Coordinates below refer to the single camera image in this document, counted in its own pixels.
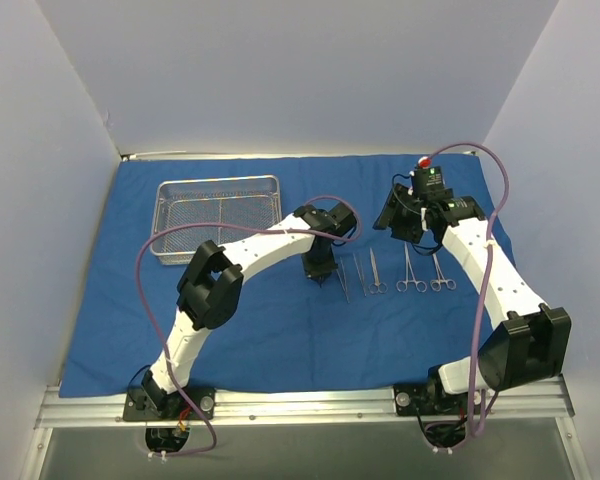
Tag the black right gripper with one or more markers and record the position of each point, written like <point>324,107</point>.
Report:
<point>387,210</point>

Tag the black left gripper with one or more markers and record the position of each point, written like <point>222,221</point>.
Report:
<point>318,271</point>

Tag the steel thin tweezers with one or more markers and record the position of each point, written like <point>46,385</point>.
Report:
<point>360,273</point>
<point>341,273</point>

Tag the steel needle holder forceps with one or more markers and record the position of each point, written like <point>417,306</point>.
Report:
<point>377,286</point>

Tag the blue surgical drape cloth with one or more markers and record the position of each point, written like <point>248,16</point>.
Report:
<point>287,334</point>

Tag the steel hemostat clamp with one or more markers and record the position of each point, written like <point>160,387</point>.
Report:
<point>409,279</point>
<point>440,281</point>

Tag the steel mesh instrument tray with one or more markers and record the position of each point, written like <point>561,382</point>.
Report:
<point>251,201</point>

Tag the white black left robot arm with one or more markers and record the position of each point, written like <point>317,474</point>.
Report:
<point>210,287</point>

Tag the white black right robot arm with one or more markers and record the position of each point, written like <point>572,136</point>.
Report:
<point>529,338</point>

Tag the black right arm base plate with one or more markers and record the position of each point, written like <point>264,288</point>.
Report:
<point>427,399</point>

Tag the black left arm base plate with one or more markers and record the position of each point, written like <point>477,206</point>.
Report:
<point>139,408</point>

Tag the aluminium front frame rail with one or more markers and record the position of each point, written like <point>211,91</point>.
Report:
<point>544,399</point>

